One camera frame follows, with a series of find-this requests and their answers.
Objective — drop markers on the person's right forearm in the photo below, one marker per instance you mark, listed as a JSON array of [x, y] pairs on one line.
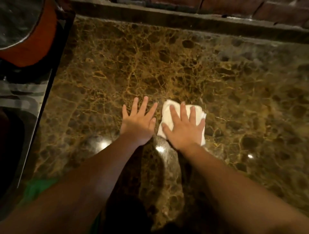
[[241, 192]]

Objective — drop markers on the black glass cooktop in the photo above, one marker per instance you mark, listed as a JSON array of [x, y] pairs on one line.
[[26, 96]]

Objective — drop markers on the person's left little finger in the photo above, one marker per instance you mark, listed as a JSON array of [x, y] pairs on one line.
[[125, 111]]

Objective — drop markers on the person's right hand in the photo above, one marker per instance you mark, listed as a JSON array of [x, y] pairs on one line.
[[184, 133]]

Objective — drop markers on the person's right middle finger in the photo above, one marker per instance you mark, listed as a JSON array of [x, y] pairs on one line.
[[184, 111]]

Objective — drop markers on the person's right thumb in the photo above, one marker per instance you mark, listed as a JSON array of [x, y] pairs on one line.
[[167, 130]]

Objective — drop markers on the glass pot lid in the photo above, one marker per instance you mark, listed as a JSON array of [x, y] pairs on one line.
[[17, 21]]

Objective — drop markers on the person's left forearm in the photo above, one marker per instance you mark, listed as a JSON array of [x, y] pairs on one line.
[[79, 188]]

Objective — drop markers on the white cloth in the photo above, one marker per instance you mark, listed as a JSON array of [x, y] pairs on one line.
[[166, 113]]

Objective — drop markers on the person's left middle finger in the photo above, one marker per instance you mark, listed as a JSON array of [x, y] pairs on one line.
[[144, 105]]

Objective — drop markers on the person's left hand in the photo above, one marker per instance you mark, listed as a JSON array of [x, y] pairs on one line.
[[138, 125]]

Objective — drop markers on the person's left thumb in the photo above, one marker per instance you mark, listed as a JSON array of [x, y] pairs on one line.
[[152, 123]]

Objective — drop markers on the person's right little finger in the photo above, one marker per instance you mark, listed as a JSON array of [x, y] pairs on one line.
[[201, 125]]

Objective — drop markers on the orange cooking pot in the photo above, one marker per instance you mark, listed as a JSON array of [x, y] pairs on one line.
[[36, 41]]

